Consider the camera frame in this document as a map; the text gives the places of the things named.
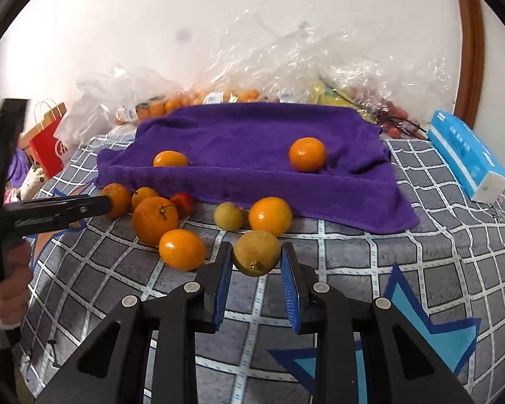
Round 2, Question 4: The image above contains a small orange behind stemmed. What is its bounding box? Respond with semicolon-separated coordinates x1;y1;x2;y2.
131;187;159;211

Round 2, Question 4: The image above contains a small yellow-green citrus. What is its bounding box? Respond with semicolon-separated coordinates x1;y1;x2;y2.
213;202;245;231

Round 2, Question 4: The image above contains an oval orange kumquat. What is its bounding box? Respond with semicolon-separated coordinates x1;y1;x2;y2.
159;229;206;272

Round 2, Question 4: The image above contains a small red fruit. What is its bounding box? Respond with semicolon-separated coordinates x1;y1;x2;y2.
170;193;195;220

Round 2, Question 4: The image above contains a grey checkered bedsheet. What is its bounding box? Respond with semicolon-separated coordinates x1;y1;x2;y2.
15;140;505;403

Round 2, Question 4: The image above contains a brownish-yellow citrus fruit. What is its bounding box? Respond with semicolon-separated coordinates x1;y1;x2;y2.
232;231;281;277

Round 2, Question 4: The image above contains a blue tissue pack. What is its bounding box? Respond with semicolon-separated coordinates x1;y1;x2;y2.
427;109;505;204

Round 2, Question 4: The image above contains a yellow fruit package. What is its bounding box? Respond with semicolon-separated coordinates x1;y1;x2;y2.
308;82;376;123

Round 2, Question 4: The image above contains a bag of small oranges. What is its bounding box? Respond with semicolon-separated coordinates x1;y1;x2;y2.
192;90;260;105

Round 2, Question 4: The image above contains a red paper gift bag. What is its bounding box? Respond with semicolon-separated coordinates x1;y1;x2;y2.
28;101;72;178

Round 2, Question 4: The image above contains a white plastic bag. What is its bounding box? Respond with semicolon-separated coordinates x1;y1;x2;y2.
55;65;183;149

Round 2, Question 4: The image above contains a red cherry tomatoes bag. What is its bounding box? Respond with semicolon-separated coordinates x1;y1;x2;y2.
353;88;426;141

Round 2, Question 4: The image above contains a brown wooden door frame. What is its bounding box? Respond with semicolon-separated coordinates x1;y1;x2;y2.
454;0;485;128

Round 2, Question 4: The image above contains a purple towel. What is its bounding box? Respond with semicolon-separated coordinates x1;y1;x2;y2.
96;102;419;234

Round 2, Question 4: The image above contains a large clear plastic bag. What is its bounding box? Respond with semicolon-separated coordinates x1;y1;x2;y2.
191;11;457;130

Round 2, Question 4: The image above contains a large stemmed orange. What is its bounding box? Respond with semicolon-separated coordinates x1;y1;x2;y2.
131;197;179;246

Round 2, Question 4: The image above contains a person's left hand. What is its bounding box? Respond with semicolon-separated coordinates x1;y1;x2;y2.
0;239;33;330

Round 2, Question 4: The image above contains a large round orange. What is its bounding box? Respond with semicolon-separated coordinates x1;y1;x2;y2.
288;137;327;172

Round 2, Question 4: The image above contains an orange mandarin on sheet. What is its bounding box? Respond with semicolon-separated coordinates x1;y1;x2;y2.
248;197;293;237

